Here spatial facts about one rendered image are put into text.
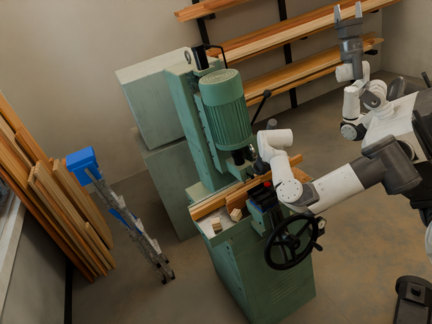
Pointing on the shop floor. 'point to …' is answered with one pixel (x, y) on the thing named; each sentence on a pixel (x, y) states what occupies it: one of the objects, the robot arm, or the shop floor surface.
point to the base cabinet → (266, 279)
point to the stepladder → (117, 207)
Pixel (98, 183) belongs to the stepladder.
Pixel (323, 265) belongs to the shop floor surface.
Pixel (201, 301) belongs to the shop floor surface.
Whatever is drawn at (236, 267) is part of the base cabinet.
